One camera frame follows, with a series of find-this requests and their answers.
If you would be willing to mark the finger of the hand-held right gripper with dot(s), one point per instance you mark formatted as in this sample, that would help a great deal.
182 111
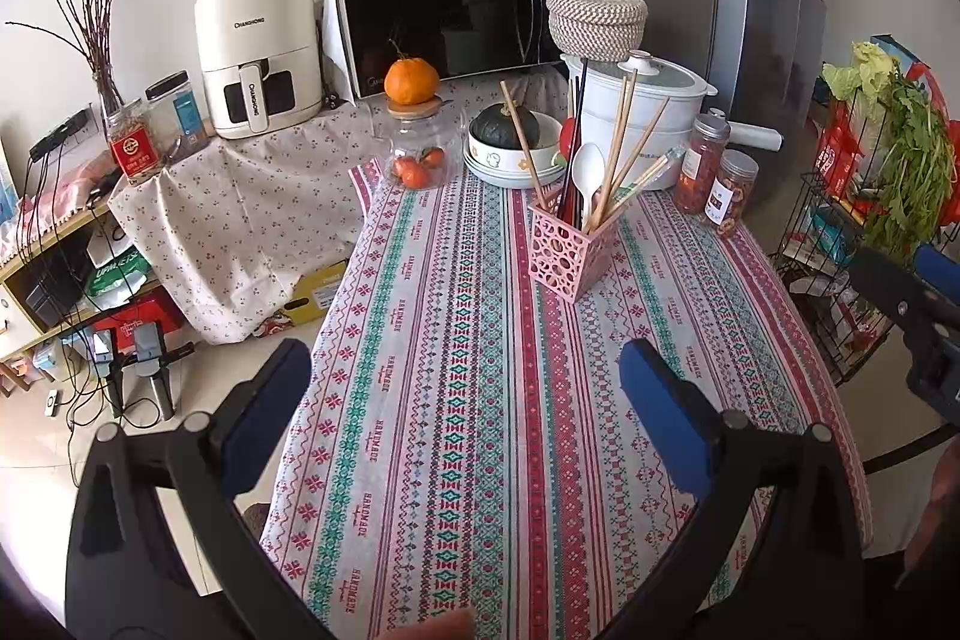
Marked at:
889 287
941 276

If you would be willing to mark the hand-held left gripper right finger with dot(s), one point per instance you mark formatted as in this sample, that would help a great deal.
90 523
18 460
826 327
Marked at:
667 415

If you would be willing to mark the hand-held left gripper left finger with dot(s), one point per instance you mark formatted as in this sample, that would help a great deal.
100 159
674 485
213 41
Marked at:
262 415

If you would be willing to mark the pink utensil holder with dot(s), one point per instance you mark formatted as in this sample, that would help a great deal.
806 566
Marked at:
562 257

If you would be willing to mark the paper-wrapped chopsticks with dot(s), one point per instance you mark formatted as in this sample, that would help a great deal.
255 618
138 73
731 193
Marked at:
645 179

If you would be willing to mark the white spoon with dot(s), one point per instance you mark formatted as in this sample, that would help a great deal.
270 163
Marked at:
589 168

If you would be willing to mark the wooden chopstick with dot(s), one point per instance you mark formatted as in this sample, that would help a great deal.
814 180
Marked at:
645 138
628 115
521 141
616 130

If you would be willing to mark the red spoon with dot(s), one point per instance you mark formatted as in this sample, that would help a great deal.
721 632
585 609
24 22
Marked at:
568 138

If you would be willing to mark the dark chopstick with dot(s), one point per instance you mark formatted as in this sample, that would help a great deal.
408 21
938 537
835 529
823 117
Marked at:
574 100
583 85

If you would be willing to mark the person's right forearm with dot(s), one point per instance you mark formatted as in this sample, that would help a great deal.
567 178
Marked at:
945 497

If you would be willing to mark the leafy green vegetables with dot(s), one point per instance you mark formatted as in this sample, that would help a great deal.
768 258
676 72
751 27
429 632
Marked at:
915 160

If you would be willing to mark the yellow cardboard box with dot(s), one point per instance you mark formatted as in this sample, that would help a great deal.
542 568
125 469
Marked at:
315 295

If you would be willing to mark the phone on tripod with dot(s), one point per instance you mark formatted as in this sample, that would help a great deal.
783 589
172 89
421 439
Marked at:
109 355
150 347

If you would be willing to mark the red box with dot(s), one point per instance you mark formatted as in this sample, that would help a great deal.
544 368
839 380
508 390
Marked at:
169 314

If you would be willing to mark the red plastic bag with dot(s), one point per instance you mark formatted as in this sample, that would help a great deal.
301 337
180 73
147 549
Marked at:
832 153

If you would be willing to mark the short jar of dried snacks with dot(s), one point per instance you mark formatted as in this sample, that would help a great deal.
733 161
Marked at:
731 197

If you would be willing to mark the striped patterned tablecloth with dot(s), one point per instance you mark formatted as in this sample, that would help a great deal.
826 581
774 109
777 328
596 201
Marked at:
480 422

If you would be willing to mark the small-floral white tablecloth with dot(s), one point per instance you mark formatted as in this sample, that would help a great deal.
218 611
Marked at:
247 220

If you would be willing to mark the green plastic bag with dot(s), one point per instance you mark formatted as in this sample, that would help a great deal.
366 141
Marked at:
120 272

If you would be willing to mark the napa cabbage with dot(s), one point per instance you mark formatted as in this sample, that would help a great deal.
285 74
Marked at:
862 70

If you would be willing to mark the tall jar of red snacks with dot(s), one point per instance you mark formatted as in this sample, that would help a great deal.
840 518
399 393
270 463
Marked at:
697 175

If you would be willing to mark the blue carton box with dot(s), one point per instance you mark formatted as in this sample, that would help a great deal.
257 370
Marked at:
900 51

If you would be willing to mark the white electric pot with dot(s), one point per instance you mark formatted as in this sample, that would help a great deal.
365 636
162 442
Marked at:
690 111

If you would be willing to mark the wooden shelf unit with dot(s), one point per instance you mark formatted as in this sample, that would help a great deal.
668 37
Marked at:
45 250

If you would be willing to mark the small orange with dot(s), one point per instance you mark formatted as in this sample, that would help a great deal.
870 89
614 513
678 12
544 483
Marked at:
433 158
411 174

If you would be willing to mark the red-label glass jar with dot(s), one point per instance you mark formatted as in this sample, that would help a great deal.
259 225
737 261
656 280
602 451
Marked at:
135 153

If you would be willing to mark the pink cloth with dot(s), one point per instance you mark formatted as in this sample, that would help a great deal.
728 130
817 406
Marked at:
67 190

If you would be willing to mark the glass pot lid white knob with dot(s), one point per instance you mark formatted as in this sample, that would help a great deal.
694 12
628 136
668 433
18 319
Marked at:
675 78

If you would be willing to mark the black-lid plastic jar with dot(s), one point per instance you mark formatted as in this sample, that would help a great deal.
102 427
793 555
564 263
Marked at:
180 123

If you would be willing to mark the white flower-print bowl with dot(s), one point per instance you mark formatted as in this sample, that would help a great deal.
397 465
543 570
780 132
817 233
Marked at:
495 160

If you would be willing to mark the glass jar with wooden lid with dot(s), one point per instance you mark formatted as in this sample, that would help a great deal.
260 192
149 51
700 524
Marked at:
416 130

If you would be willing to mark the dark green pumpkin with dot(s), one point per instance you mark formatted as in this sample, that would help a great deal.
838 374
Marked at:
506 126

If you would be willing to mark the black power strip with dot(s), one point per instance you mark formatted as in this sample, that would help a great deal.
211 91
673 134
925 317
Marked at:
56 134

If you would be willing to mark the large orange with stem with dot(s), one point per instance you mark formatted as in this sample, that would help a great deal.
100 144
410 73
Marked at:
411 84

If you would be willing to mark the cream air fryer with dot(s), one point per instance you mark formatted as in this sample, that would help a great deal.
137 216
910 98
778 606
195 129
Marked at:
247 40

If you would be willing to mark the woven lidded basket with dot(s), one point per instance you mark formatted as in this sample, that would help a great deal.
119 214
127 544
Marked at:
596 29

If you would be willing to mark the bare twigs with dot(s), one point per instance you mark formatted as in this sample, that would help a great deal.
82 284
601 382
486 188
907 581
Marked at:
101 48

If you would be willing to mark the black microwave oven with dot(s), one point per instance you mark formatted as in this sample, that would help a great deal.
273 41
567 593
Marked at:
450 10

